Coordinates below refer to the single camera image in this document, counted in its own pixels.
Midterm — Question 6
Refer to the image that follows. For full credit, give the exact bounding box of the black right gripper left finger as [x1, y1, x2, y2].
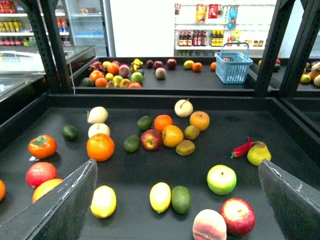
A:
[0, 159, 98, 240]

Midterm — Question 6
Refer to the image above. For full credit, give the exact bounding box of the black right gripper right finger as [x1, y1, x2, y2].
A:
[258, 160, 320, 240]

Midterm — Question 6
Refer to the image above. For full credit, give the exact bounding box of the yellow lemon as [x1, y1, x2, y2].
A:
[90, 185, 117, 219]
[149, 182, 171, 214]

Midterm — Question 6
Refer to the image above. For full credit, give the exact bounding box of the black metal shelf rack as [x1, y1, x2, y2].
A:
[0, 0, 320, 240]

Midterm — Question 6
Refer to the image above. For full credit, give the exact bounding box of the drinks shelf left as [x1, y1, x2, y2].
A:
[0, 0, 71, 47]

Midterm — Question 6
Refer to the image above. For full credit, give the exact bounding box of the yellow orange mango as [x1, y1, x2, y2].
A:
[32, 178, 63, 203]

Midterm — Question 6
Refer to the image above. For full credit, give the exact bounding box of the red apple left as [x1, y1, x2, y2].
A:
[25, 162, 58, 189]

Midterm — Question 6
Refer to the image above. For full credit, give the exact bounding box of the red apple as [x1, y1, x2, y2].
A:
[25, 162, 58, 189]
[220, 197, 256, 237]
[140, 129, 163, 151]

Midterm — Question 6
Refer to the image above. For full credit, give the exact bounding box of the red apple front right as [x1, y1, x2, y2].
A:
[220, 197, 256, 237]

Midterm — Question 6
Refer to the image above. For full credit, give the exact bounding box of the orange at left edge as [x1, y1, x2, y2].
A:
[0, 180, 6, 202]

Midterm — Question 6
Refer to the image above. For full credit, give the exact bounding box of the yellow green pear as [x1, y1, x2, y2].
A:
[247, 141, 272, 167]

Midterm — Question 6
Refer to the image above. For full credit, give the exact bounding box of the orange persimmon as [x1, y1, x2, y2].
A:
[28, 134, 58, 159]

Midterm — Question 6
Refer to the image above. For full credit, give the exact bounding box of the red chili pepper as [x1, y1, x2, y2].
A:
[230, 136, 253, 159]

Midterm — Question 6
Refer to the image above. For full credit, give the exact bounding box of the large orange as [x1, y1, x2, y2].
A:
[86, 133, 115, 162]

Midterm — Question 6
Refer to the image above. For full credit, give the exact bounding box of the green apple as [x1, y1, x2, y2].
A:
[206, 164, 237, 196]

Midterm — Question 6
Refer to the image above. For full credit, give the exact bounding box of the dark green avocado left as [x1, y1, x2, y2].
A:
[61, 125, 79, 141]

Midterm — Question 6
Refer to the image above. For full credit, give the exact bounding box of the pink peach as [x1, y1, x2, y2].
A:
[192, 209, 227, 240]

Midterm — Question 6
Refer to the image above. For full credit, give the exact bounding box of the white pear lower left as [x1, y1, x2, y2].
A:
[88, 123, 111, 138]

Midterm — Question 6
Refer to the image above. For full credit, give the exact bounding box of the green lime middle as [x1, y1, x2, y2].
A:
[123, 135, 140, 153]

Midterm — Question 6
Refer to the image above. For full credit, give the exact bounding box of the green lime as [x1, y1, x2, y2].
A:
[123, 135, 140, 153]
[137, 115, 153, 131]

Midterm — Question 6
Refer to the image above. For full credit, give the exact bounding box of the white pear upper left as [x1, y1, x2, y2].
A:
[87, 106, 109, 124]

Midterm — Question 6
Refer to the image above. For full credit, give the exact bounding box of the green avocado front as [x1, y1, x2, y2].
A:
[171, 185, 192, 215]

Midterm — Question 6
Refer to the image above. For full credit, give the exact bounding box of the red apple middle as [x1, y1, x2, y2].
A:
[140, 129, 163, 151]

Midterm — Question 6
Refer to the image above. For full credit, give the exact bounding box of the green lime upper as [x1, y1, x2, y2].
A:
[137, 115, 153, 131]

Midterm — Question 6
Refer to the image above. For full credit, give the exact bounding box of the brown kiwi lower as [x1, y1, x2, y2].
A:
[175, 139, 196, 157]

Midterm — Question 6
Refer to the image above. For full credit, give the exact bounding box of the brown kiwi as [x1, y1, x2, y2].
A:
[175, 139, 196, 157]
[183, 125, 200, 140]

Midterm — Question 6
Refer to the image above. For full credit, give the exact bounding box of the brown kiwi upper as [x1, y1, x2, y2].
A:
[183, 125, 200, 140]

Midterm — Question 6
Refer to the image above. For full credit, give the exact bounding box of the yellow orange pear back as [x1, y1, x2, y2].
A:
[189, 111, 210, 132]

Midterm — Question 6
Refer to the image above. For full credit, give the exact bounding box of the yellow orange fruit centre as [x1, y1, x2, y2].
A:
[162, 125, 184, 148]

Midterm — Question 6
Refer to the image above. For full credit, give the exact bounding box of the small orange tangerine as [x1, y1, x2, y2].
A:
[153, 114, 173, 133]

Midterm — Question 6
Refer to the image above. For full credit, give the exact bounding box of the far fruit pile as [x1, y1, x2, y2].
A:
[81, 58, 144, 88]

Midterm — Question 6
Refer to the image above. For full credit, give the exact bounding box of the white pear with stem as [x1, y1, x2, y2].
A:
[174, 99, 194, 118]

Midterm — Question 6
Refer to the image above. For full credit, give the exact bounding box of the small blue basket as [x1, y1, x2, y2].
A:
[214, 42, 253, 84]

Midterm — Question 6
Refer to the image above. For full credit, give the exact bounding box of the white wall product shelf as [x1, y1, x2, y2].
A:
[174, 0, 276, 58]

